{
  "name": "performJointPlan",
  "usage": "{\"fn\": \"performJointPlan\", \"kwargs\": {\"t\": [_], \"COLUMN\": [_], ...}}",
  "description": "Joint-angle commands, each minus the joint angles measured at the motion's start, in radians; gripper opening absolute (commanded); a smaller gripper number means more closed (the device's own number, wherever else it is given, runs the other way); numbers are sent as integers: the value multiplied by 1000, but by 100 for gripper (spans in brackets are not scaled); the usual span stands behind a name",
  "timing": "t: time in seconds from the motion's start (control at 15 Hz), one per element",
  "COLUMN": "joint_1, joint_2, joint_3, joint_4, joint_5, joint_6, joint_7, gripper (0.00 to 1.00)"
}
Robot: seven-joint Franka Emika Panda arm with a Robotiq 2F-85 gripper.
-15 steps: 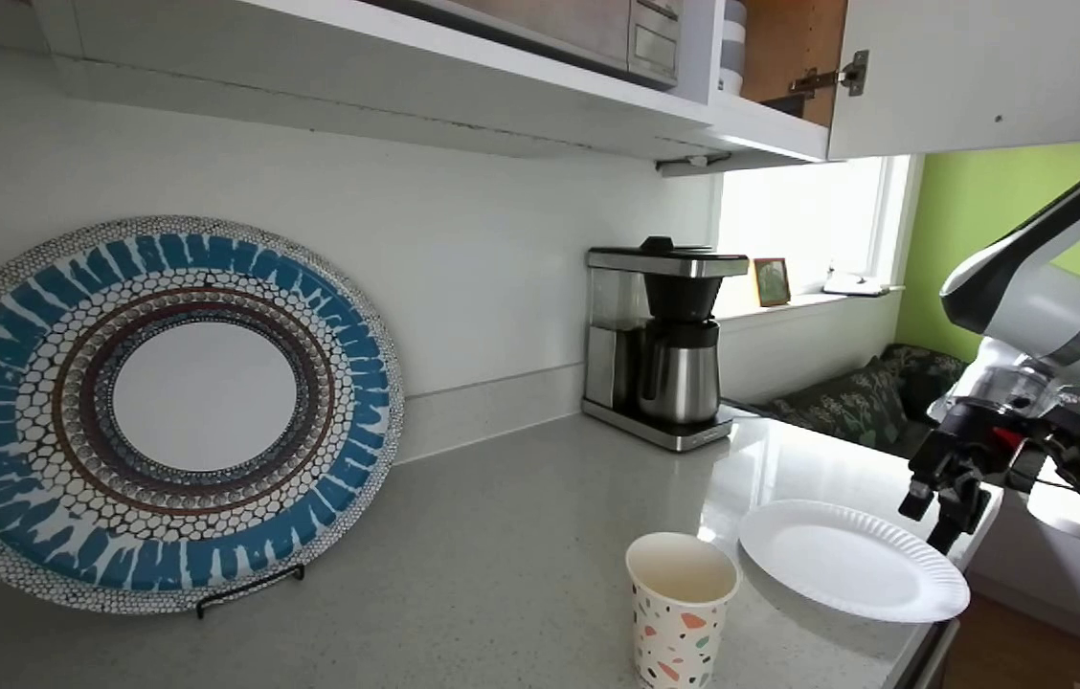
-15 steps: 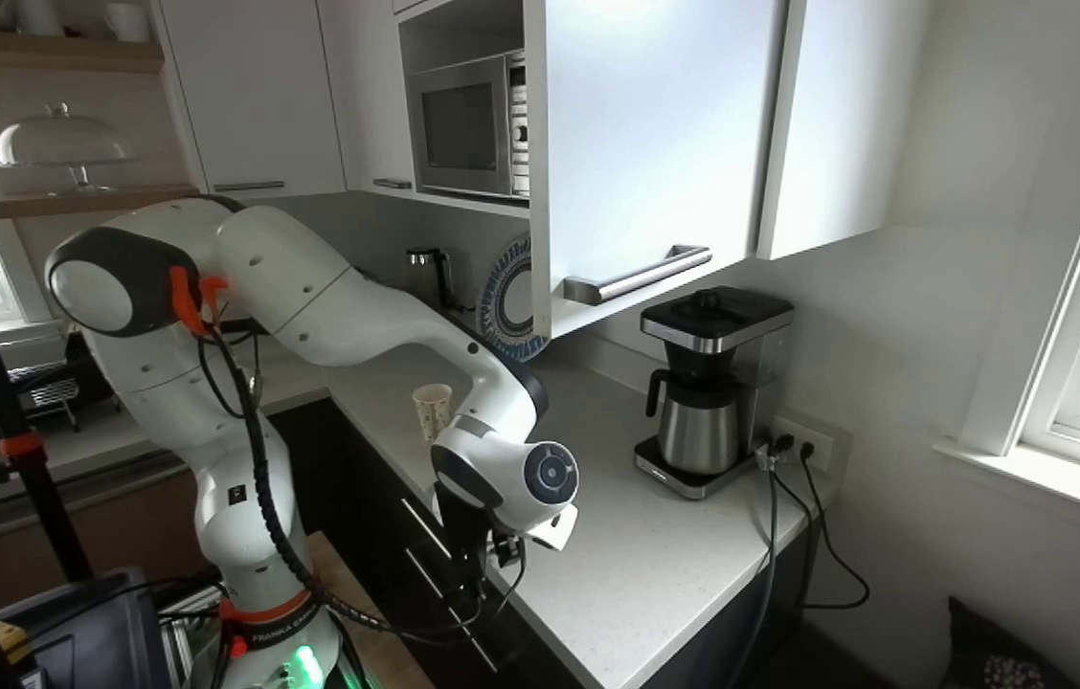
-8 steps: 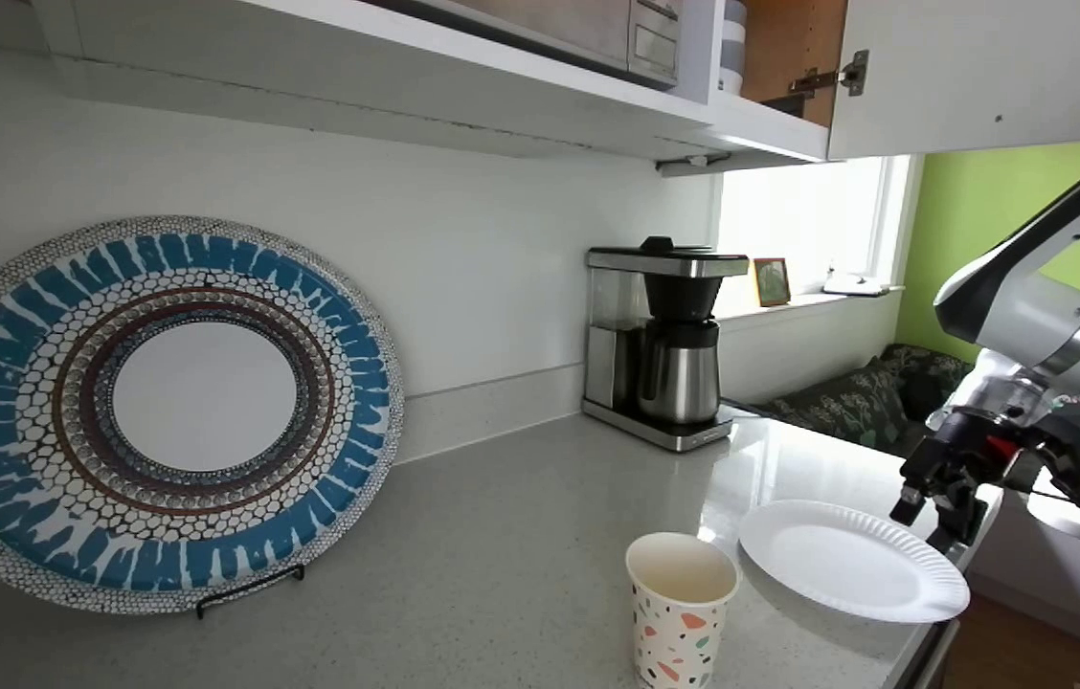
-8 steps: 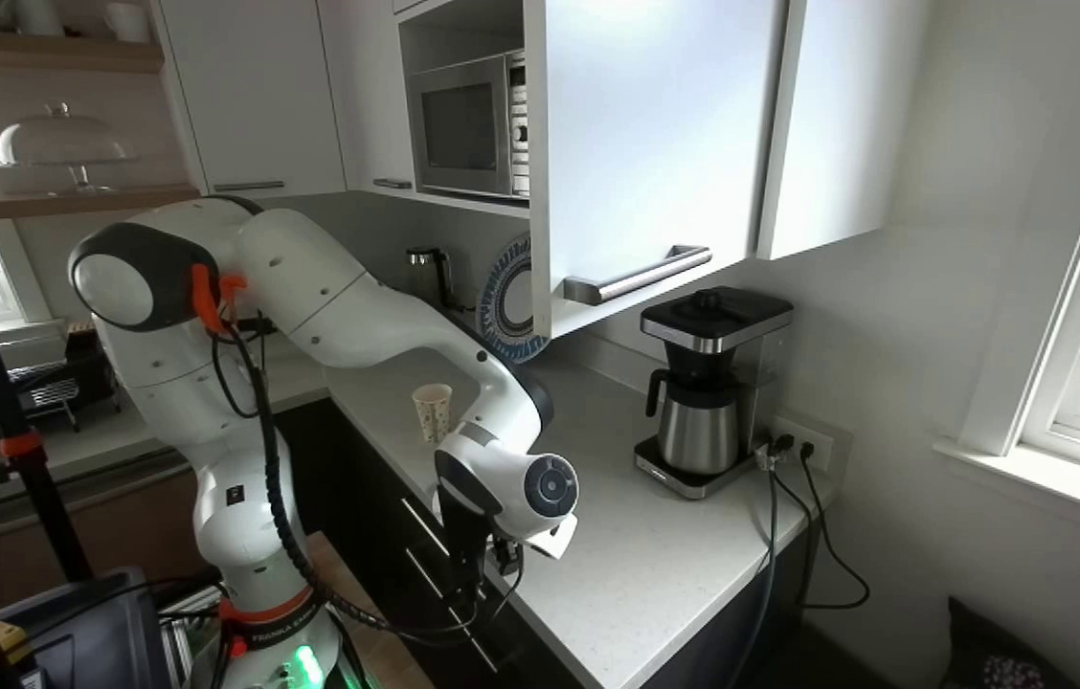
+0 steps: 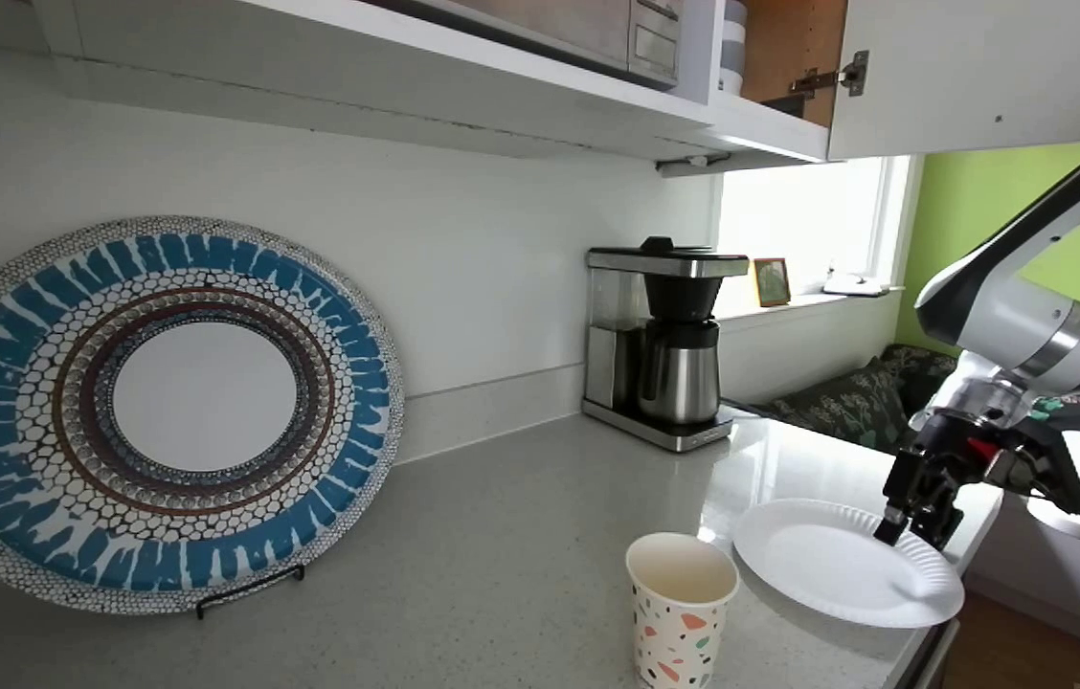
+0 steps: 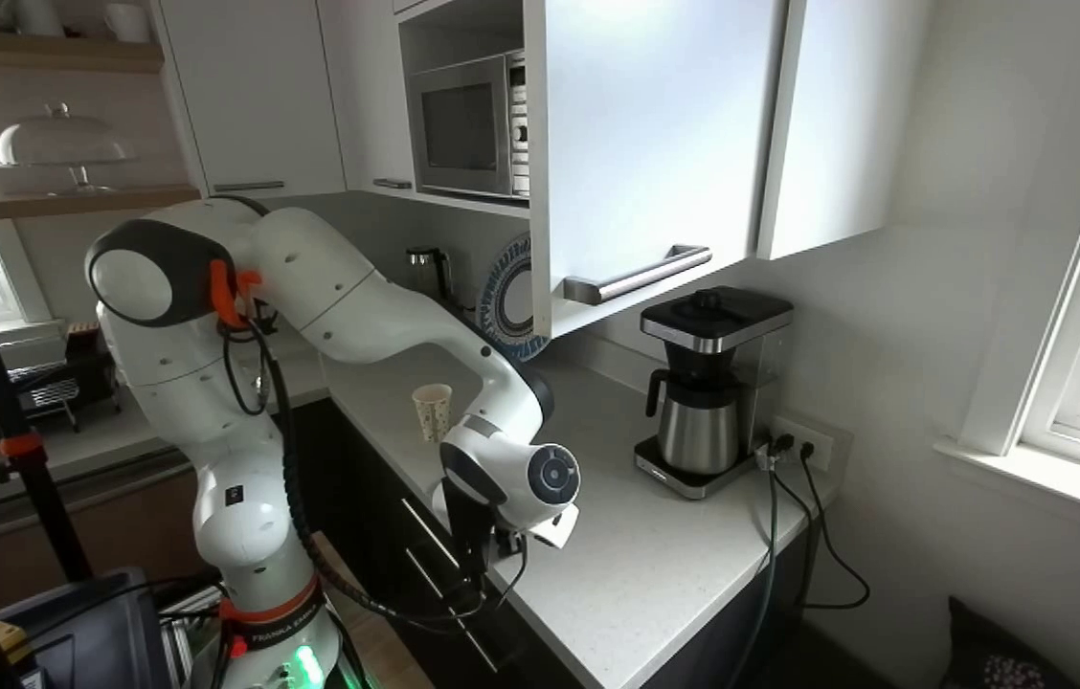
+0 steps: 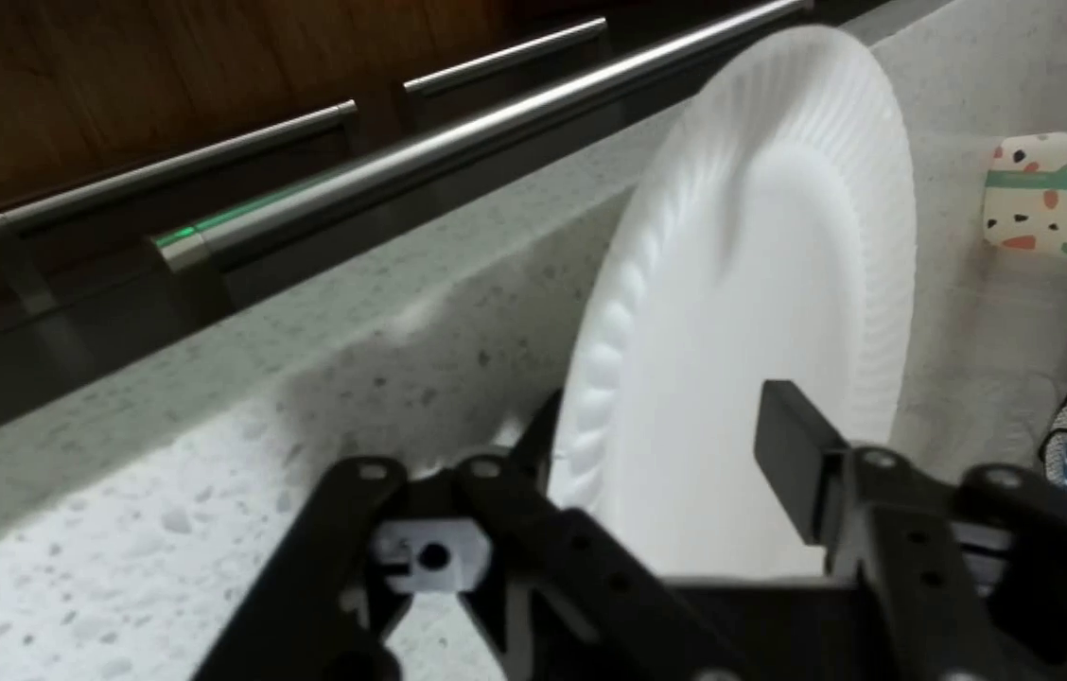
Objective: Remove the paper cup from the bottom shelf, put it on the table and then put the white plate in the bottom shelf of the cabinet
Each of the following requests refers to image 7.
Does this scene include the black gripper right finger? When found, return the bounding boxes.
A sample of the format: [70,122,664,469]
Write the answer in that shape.
[754,373,1067,681]

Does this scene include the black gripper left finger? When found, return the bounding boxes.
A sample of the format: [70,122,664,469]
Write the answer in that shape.
[187,391,736,681]

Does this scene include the white paper plate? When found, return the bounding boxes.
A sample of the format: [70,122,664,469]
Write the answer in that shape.
[544,19,924,583]

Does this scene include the speckled paper cup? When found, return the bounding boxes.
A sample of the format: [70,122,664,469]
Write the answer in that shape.
[978,122,1067,274]

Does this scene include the kitchen base cabinet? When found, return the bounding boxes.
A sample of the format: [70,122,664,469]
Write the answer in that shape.
[0,0,889,459]

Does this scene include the long steel drawer handle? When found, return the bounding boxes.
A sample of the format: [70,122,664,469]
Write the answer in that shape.
[151,0,812,275]

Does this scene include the short steel drawer handle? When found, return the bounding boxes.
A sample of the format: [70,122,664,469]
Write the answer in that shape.
[399,12,614,98]
[0,94,361,243]

